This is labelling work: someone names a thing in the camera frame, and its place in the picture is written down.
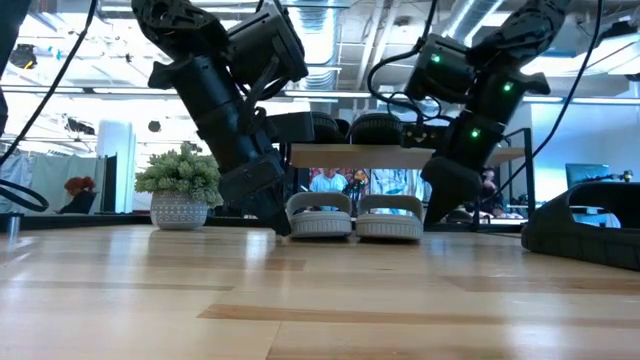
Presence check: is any thick black cable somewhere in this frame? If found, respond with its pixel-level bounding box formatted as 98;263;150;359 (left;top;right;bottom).
0;178;50;214

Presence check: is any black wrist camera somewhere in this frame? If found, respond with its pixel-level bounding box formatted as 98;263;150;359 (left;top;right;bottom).
267;111;317;145
401;123;450;150

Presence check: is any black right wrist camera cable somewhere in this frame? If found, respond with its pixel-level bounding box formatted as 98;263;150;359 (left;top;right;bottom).
366;0;444;124

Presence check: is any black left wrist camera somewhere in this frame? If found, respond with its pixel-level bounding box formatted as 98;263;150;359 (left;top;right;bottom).
267;111;317;145

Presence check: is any person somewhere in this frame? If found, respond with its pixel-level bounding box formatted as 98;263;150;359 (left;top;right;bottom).
478;167;503;217
308;167;350;194
58;175;99;215

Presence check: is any large ceiling light panel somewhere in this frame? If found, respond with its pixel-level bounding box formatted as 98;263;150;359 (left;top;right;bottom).
519;34;640;76

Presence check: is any background monitor with lit screen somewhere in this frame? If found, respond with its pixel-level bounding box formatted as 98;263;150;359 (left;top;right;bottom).
565;163;612;189

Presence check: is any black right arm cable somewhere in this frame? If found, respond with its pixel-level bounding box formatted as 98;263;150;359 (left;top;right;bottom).
482;0;606;201

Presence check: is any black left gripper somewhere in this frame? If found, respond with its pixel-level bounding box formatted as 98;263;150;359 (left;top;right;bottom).
197;102;294;236

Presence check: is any green potted plant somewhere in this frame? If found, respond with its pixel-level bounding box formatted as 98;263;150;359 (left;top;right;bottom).
133;141;225;231

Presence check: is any grey partition curtain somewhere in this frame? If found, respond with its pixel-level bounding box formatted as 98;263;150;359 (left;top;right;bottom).
0;152;107;216

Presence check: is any black ceiling-mounted device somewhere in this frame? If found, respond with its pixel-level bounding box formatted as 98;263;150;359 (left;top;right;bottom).
10;43;37;70

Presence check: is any silver ventilation duct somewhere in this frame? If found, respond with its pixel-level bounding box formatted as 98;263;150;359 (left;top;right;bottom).
294;0;346;91

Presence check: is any grey rubber slide sandal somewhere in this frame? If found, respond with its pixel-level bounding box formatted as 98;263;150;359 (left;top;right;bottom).
354;194;425;241
285;191;354;239

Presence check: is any black partition panel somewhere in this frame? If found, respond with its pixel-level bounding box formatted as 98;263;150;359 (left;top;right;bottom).
101;153;119;214

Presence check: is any silver metal cylinder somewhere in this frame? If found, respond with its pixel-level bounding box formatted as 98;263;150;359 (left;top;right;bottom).
5;213;24;242

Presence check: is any wooden shelf with black frame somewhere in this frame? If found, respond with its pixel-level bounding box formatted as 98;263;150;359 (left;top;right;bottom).
284;127;536;234

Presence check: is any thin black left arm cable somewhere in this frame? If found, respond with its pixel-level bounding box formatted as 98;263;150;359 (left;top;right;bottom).
0;0;100;167

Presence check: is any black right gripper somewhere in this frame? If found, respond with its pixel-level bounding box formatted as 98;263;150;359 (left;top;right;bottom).
421;110;506;227

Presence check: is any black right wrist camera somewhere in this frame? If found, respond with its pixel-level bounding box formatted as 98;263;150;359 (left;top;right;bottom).
401;123;450;150

